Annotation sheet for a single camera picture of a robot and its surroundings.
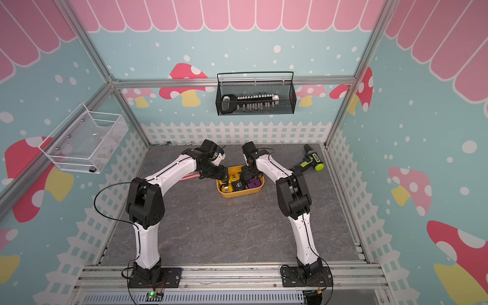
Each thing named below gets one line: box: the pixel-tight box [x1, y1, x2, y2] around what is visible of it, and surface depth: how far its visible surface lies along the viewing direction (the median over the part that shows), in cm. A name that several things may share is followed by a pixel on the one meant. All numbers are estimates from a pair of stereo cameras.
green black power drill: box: [294, 143, 325, 173], surface depth 108 cm
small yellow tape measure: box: [221, 183, 234, 194], surface depth 99 cm
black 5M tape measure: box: [231, 180, 246, 192], surface depth 99 cm
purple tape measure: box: [247, 177, 262, 189], surface depth 101 cm
